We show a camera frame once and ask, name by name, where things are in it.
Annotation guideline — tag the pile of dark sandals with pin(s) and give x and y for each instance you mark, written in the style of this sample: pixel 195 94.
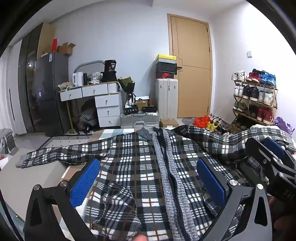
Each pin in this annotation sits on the pile of dark sandals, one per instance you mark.
pixel 225 129

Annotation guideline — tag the black printed bag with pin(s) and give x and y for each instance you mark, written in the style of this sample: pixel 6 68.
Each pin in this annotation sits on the black printed bag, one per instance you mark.
pixel 109 70

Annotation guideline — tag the small brown cardboard box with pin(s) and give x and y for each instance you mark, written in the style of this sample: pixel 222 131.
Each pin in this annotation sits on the small brown cardboard box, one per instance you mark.
pixel 168 122

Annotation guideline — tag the brown gift box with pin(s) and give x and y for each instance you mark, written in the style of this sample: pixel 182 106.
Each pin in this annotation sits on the brown gift box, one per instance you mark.
pixel 142 103

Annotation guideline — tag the green and tan packets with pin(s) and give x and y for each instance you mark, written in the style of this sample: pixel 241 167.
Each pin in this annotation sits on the green and tan packets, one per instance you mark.
pixel 66 86

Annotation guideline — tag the orange plastic bag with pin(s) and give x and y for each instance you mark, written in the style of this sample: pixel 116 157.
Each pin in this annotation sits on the orange plastic bag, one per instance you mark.
pixel 202 121

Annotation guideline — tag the plaid fleece jacket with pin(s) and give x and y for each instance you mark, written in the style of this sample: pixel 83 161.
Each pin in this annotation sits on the plaid fleece jacket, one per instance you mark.
pixel 138 162

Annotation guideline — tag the tall flat cardboard box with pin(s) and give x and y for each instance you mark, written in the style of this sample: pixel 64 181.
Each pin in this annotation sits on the tall flat cardboard box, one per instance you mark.
pixel 46 39

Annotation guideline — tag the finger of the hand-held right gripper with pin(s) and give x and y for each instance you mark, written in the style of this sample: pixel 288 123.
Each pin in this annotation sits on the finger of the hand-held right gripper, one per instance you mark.
pixel 256 148
pixel 274 144

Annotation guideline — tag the black backpack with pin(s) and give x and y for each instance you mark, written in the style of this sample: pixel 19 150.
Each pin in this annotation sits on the black backpack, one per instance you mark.
pixel 86 119

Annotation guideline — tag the tan wooden door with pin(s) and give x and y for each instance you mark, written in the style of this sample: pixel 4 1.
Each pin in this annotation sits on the tan wooden door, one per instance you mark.
pixel 192 69

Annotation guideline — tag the dark grey fridge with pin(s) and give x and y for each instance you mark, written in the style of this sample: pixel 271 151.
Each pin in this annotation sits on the dark grey fridge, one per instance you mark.
pixel 50 92

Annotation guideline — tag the striped rug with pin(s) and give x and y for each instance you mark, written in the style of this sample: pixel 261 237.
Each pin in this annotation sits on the striped rug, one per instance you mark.
pixel 64 141

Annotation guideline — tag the white crumpled bag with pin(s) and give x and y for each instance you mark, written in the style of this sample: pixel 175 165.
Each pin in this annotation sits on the white crumpled bag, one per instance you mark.
pixel 95 77

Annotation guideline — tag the yellow shoe box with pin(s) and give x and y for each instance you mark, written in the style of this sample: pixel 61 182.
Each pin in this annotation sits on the yellow shoe box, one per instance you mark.
pixel 165 58

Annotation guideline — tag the white electric kettle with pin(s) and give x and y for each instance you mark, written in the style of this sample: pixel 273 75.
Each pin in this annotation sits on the white electric kettle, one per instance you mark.
pixel 78 80

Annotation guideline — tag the grey fabric bin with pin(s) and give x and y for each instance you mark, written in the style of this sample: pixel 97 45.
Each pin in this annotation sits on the grey fabric bin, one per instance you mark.
pixel 8 141

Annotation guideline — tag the white desk with drawers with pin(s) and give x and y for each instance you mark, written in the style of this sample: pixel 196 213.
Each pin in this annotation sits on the white desk with drawers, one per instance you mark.
pixel 108 109

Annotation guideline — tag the grey arched frame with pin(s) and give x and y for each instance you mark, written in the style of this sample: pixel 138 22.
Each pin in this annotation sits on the grey arched frame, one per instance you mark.
pixel 89 63

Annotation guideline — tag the gold metal shoe rack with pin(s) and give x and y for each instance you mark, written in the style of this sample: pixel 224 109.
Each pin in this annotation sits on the gold metal shoe rack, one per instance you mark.
pixel 275 97

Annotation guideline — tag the red and black shoe box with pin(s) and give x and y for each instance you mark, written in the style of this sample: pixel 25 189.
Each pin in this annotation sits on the red and black shoe box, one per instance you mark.
pixel 165 75

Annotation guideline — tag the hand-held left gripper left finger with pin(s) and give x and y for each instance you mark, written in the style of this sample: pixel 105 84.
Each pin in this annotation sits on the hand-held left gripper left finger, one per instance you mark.
pixel 85 183

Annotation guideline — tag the black tray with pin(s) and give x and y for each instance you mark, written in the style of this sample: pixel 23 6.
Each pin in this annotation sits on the black tray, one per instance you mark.
pixel 149 109

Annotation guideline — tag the white suitcase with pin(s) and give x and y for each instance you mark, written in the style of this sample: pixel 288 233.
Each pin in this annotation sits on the white suitcase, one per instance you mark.
pixel 167 98

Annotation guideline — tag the silver suitcase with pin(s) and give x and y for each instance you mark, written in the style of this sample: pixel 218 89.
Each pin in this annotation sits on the silver suitcase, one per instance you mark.
pixel 140 120

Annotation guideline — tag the open cardboard box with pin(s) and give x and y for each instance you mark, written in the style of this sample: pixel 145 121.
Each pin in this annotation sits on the open cardboard box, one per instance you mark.
pixel 66 49

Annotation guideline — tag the dark glass wardrobe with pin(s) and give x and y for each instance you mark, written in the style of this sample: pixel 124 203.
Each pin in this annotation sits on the dark glass wardrobe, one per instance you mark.
pixel 25 81

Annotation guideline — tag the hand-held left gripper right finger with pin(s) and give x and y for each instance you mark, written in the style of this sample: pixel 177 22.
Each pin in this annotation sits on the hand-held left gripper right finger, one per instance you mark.
pixel 211 183

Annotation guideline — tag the dark green wrapped bouquet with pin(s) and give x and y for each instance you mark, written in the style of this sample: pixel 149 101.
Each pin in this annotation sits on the dark green wrapped bouquet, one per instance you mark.
pixel 127 87

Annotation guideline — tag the black tumbler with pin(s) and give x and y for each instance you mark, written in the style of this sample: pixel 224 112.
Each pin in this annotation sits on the black tumbler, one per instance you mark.
pixel 85 80

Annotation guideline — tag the yellow shoes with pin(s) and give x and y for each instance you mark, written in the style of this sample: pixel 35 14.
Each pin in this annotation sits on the yellow shoes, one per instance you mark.
pixel 211 126

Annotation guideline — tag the wooden shoe rack with shoes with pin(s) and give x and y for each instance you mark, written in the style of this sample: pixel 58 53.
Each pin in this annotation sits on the wooden shoe rack with shoes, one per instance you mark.
pixel 249 92

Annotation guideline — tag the purple bag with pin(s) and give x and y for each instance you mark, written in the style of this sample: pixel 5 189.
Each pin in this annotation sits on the purple bag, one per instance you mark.
pixel 284 125

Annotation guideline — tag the person's right hand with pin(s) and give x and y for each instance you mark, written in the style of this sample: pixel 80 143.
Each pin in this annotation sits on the person's right hand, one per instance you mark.
pixel 282 220

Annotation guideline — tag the black slotted box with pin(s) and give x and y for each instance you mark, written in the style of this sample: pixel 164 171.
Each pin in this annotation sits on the black slotted box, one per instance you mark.
pixel 130 110

